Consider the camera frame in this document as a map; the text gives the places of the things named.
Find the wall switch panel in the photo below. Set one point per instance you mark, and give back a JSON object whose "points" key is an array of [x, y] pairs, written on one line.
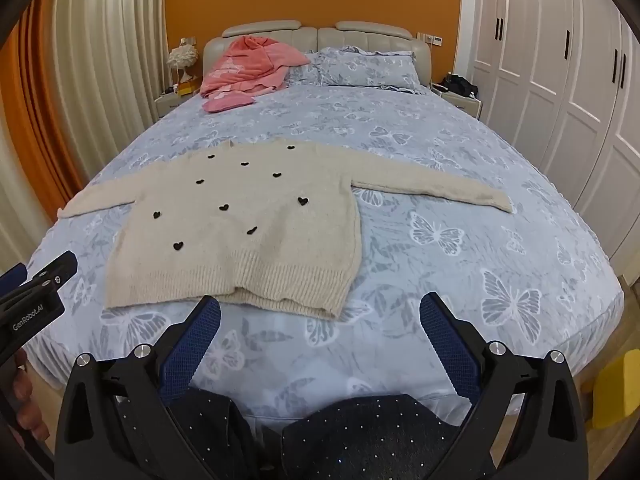
{"points": [[188, 41], [430, 38]]}

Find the white wardrobe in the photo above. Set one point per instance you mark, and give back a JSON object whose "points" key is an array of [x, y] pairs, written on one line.
{"points": [[550, 60]]}

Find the person's left hand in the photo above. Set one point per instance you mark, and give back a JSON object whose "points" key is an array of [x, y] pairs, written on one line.
{"points": [[27, 410]]}

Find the pink blanket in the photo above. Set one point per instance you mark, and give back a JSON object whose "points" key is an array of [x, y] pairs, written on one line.
{"points": [[250, 67]]}

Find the beige nightstand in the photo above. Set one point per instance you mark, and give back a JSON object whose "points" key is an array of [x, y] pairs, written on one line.
{"points": [[170, 105], [465, 105]]}

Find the yellow stool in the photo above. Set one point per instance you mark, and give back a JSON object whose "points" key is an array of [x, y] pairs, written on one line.
{"points": [[617, 390]]}

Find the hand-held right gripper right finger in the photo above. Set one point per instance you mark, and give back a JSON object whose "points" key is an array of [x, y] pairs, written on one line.
{"points": [[447, 350]]}

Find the person's dark sparkly pants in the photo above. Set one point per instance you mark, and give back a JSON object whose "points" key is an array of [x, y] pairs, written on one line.
{"points": [[360, 435]]}

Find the beige leather headboard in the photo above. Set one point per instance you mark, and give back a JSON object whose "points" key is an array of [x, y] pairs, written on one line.
{"points": [[345, 37]]}

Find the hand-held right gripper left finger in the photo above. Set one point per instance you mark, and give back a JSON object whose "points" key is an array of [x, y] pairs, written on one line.
{"points": [[192, 355]]}

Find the white fluffy lamp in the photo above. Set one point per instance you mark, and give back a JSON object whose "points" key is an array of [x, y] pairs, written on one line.
{"points": [[181, 57]]}

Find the black bag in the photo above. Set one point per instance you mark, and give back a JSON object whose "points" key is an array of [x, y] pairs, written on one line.
{"points": [[460, 86]]}

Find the beige sweater with black hearts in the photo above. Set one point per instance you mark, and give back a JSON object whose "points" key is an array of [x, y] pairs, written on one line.
{"points": [[250, 240]]}

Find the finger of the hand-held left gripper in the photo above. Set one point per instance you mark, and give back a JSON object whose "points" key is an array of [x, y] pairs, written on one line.
{"points": [[55, 266], [12, 276]]}

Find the butterfly print pillow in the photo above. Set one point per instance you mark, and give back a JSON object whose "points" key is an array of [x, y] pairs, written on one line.
{"points": [[370, 67], [302, 72]]}

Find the bed with butterfly print sheet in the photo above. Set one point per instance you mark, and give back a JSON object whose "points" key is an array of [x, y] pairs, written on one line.
{"points": [[450, 200]]}

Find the orange curtain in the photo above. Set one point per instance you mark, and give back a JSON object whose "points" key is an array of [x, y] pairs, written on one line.
{"points": [[47, 110]]}

